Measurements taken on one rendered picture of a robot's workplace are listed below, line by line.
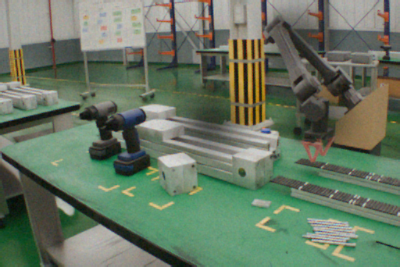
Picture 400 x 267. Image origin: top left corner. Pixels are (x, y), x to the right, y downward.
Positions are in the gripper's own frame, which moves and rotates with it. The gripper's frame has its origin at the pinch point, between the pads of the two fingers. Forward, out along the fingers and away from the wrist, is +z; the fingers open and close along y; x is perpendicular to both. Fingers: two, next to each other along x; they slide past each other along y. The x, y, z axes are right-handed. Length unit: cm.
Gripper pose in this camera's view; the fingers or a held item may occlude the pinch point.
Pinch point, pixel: (317, 156)
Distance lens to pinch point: 128.7
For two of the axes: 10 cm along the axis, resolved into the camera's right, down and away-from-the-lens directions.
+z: 0.4, 9.6, 2.7
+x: 7.1, 1.6, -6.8
